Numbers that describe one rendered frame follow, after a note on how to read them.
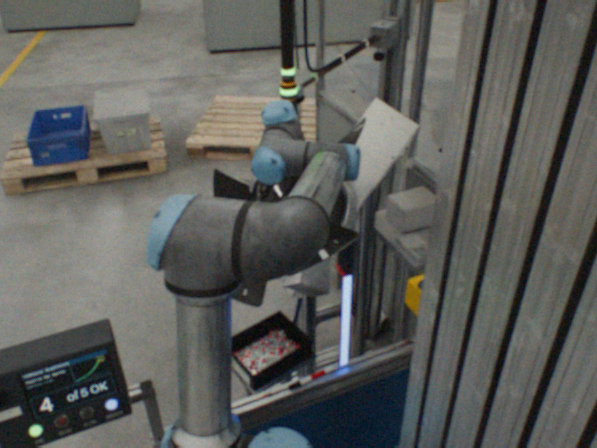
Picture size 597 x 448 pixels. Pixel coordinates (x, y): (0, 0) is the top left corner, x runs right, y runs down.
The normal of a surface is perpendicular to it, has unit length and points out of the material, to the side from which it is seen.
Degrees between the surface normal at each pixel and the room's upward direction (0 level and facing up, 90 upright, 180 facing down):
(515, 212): 90
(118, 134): 96
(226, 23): 90
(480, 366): 90
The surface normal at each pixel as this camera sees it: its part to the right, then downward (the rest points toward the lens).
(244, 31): 0.13, 0.55
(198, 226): -0.17, -0.29
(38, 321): -0.03, -0.83
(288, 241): 0.53, 0.01
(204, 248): -0.22, 0.22
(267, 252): 0.21, 0.17
